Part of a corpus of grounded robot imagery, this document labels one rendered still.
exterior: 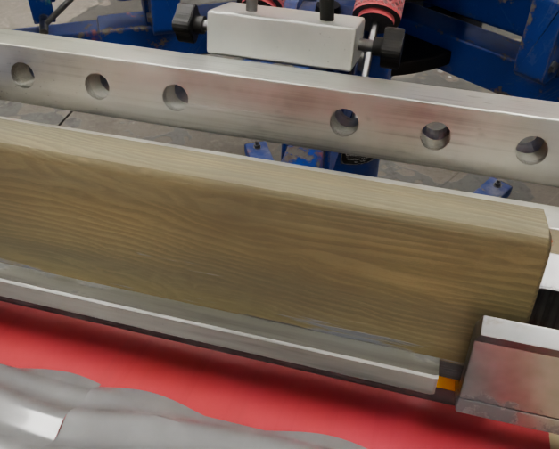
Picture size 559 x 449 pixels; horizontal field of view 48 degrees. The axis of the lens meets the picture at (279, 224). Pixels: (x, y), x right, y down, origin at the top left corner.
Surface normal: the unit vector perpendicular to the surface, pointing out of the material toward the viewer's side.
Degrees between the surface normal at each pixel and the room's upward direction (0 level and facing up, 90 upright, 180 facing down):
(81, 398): 9
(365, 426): 16
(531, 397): 75
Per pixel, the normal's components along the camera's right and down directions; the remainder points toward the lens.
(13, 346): 0.07, -0.88
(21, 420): -0.11, -0.52
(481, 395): -0.25, 0.43
